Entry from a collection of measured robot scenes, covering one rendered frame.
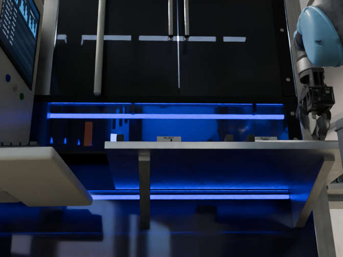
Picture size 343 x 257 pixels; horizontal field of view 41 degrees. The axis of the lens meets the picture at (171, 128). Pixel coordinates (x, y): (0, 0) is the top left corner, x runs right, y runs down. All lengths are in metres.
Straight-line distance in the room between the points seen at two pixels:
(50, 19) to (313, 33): 1.22
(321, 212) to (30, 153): 1.00
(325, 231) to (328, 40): 0.88
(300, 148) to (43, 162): 0.64
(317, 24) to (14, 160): 0.67
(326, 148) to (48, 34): 1.12
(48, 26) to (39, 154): 0.93
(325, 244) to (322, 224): 0.07
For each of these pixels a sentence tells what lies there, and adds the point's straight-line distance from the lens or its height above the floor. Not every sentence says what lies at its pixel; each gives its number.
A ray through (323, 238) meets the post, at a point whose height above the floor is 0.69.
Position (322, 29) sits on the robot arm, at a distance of 0.89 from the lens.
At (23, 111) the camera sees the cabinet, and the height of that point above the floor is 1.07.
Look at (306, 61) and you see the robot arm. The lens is 1.42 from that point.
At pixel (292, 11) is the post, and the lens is 1.97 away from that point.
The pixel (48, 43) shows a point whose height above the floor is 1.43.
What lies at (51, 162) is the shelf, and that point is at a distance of 1.04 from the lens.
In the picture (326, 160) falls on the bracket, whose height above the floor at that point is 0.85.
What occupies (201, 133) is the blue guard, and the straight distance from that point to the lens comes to 1.64.
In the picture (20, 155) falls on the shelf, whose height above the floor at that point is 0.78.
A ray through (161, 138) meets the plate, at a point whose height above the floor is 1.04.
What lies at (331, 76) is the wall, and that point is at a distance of 5.50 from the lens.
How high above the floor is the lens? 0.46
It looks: 22 degrees up
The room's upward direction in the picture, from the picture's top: 1 degrees counter-clockwise
